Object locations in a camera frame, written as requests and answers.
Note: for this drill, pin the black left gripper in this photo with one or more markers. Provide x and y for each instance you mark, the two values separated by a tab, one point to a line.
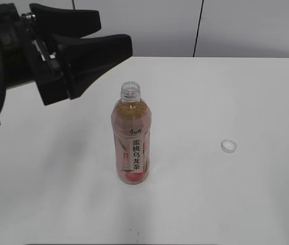
45	46

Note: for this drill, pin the peach oolong tea bottle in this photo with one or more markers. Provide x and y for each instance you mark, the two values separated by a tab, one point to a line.
131	120

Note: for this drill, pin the white bottle cap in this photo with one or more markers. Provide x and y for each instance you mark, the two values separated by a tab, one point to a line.
228	146

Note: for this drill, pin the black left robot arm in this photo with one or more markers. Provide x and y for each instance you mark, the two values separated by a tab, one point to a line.
55	49

